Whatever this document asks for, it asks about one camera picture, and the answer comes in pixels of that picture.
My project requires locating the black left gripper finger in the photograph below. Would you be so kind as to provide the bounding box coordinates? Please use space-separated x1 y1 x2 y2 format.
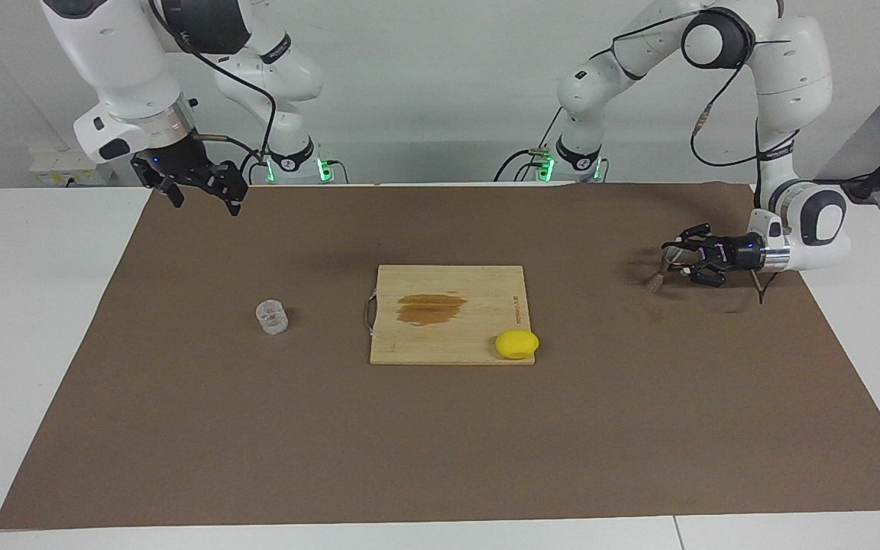
686 258 728 289
662 223 720 262

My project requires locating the white power strip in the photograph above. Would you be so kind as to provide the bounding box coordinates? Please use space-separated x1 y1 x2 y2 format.
30 149 116 187

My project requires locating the steel double jigger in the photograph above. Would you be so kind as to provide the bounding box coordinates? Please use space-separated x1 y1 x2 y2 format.
643 247 687 294

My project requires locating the clear glass cup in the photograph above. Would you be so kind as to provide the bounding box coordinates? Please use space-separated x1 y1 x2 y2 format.
255 300 290 336

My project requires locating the brown table mat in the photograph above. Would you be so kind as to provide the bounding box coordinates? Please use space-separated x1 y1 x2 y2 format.
0 182 880 530

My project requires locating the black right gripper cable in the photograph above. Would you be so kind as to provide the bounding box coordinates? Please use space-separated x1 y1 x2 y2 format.
148 0 279 181

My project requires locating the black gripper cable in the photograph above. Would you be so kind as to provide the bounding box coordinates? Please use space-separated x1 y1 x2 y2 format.
591 6 803 306
148 0 279 181

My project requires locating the wooden cutting board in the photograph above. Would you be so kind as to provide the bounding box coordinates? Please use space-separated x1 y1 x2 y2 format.
364 265 536 366

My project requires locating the yellow lemon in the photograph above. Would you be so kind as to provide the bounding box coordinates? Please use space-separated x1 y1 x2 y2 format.
495 329 541 361

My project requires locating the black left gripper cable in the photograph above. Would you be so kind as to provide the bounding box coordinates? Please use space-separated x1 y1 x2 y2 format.
591 6 803 306

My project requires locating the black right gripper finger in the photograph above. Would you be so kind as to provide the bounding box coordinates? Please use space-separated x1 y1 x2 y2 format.
151 174 186 209
207 161 249 218

